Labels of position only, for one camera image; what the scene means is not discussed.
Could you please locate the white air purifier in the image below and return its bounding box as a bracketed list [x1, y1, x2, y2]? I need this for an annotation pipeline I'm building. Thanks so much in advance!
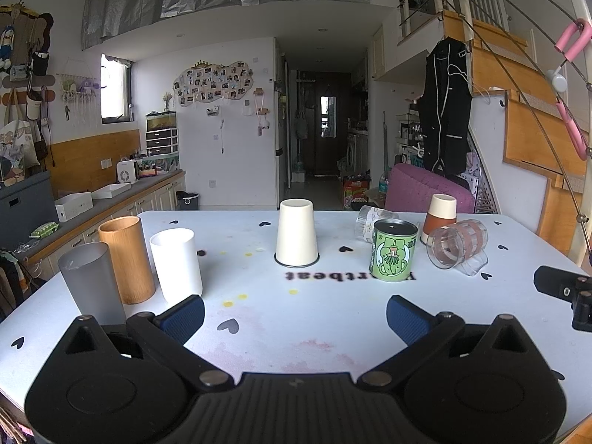
[117, 159, 138, 185]

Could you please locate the grey frosted cup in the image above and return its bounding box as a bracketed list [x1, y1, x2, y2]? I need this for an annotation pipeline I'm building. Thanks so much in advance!
[58, 242, 127, 325]

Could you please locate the green printed tin can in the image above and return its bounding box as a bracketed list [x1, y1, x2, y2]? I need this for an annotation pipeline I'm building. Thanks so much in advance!
[369, 219, 418, 283]

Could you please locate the wooden brown cup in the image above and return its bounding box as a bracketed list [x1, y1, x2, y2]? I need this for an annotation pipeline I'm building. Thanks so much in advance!
[98, 216, 155, 305]

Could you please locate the clear glass with brown bands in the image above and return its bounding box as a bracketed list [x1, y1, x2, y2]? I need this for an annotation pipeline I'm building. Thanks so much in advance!
[427, 219, 489, 277]

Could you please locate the clear glass jar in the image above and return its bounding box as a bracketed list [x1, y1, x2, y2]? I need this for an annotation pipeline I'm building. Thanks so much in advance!
[354, 205, 399, 243]

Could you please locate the dark grey storage box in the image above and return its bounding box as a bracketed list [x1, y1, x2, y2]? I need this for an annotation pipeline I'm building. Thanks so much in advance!
[0, 171, 58, 250]

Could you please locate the cloud shaped photo board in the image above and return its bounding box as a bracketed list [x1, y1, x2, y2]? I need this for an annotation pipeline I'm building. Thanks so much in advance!
[172, 61, 254, 106]

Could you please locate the small drawer organiser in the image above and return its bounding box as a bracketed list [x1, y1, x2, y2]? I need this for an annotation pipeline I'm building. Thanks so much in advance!
[145, 111, 179, 157]

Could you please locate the black hanging jacket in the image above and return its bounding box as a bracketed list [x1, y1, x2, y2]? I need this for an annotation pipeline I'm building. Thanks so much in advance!
[417, 37, 472, 176]

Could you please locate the white box on counter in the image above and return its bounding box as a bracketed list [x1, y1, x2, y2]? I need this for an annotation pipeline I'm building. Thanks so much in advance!
[54, 192, 93, 222]

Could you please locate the purple armchair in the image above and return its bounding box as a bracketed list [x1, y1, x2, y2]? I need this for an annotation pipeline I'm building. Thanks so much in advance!
[384, 164, 475, 213]

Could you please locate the white cylindrical cup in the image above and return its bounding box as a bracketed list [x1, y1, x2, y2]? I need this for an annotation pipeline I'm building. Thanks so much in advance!
[149, 228, 204, 305]

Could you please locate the pink foam handle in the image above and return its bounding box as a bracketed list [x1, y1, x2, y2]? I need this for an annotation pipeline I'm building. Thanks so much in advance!
[555, 18, 592, 62]

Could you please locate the brown and cream paper cup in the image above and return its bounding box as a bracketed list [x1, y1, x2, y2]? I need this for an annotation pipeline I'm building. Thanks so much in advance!
[420, 194, 457, 245]

